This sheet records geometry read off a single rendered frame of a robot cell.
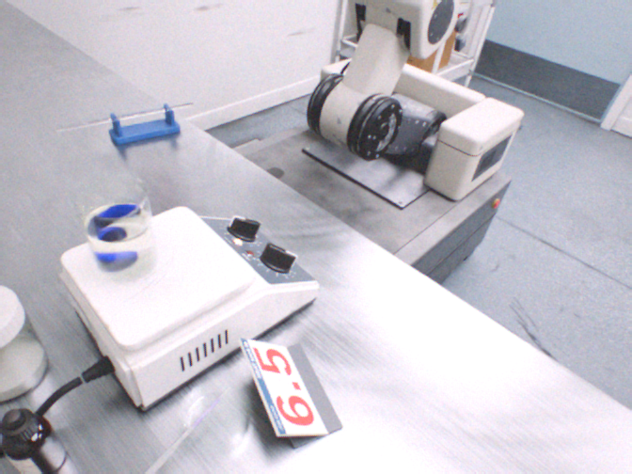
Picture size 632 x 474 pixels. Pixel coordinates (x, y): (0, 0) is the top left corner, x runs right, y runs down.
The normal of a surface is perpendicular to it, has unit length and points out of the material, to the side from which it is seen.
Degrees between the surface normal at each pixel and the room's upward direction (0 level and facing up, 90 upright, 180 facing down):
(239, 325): 90
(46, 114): 0
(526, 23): 90
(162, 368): 90
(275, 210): 0
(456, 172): 90
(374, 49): 64
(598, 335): 0
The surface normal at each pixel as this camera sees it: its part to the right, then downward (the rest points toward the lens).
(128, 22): 0.73, 0.52
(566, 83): -0.68, 0.44
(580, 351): 0.11, -0.73
